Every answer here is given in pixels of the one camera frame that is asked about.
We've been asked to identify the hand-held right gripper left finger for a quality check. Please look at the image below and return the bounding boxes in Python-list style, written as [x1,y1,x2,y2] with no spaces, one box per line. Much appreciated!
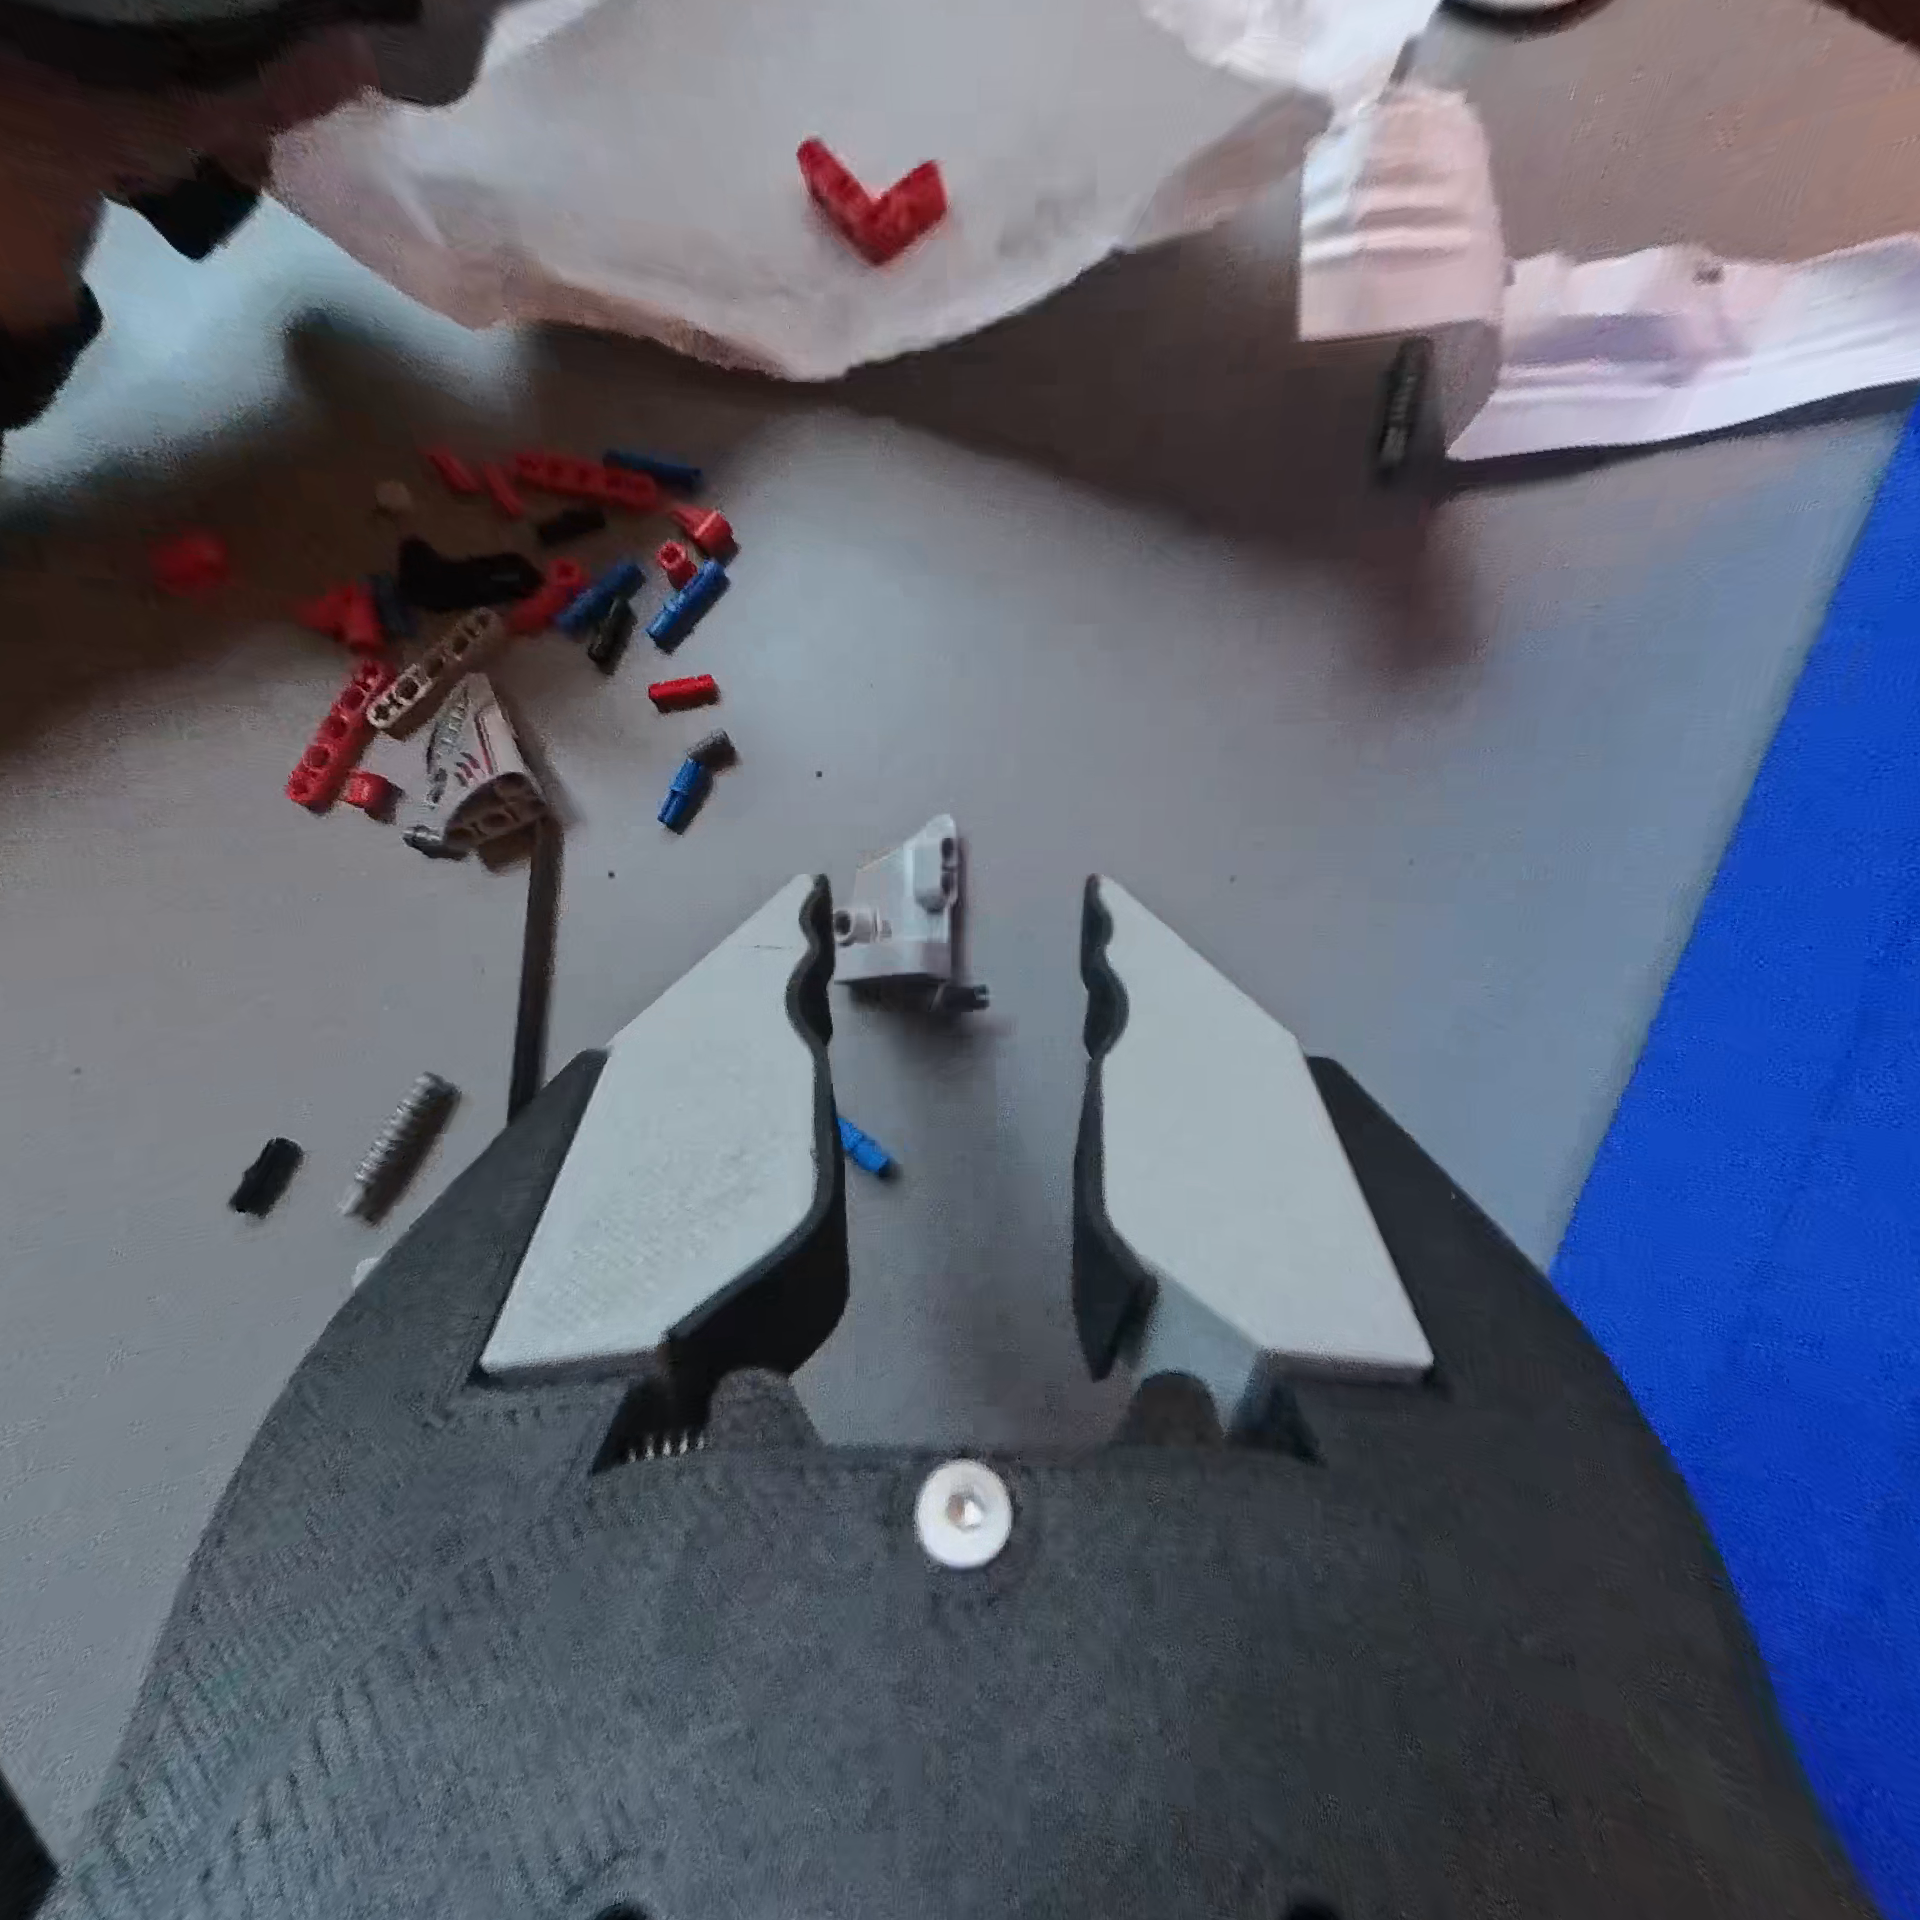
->
[477,873,856,1382]

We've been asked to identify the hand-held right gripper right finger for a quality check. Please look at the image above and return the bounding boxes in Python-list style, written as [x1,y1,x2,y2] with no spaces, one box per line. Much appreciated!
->
[1064,873,1437,1386]

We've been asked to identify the grey lego connector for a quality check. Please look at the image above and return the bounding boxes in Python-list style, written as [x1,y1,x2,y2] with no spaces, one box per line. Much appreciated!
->
[831,814,991,1014]

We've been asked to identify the printed paper bag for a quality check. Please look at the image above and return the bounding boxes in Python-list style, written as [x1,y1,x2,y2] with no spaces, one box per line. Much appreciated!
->
[270,0,1337,383]

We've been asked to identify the red lego beam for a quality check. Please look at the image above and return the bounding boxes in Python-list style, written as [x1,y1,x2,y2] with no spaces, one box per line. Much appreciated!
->
[285,661,395,811]
[510,450,663,513]

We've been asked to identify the blue plastic bin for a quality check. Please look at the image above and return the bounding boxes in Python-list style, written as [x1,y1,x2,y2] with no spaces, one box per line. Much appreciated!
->
[1552,405,1920,1920]

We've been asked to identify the red lego L-beam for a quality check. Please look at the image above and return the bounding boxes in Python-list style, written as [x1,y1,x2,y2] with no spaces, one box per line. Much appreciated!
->
[795,138,951,270]

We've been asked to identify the long black lego axle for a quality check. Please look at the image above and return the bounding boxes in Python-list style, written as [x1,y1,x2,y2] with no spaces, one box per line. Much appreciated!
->
[506,817,565,1121]

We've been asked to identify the lego spring shock absorber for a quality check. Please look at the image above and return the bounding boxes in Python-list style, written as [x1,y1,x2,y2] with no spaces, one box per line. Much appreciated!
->
[336,1071,458,1225]

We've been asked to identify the black lego beam blue pins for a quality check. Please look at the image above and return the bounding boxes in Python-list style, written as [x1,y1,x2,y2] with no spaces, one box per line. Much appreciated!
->
[398,537,541,607]

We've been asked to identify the light grey lego beam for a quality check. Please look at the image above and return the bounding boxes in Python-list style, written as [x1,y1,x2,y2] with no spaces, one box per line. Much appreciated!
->
[367,607,510,737]

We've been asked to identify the black toothed lego piece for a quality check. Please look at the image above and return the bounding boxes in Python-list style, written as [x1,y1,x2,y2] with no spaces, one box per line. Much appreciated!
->
[1370,337,1432,489]

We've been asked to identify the person's left hand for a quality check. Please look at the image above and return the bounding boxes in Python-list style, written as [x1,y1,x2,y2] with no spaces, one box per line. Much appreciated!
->
[0,37,377,339]

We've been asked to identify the plain white paper bag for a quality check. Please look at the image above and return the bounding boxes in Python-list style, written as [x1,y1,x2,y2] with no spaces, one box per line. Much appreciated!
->
[1296,83,1920,466]

